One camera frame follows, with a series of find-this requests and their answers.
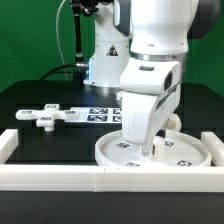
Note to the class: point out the white round table top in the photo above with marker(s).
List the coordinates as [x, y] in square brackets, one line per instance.
[175, 149]

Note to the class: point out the white cross-shaped table base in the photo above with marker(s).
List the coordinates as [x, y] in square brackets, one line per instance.
[46, 118]

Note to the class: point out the white U-shaped frame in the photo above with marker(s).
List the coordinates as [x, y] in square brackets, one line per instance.
[102, 179]

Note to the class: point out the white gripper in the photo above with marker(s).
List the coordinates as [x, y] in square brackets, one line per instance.
[151, 94]

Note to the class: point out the white marker sheet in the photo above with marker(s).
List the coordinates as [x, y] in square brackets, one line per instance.
[97, 115]

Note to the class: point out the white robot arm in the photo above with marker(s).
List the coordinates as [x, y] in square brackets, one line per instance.
[159, 31]

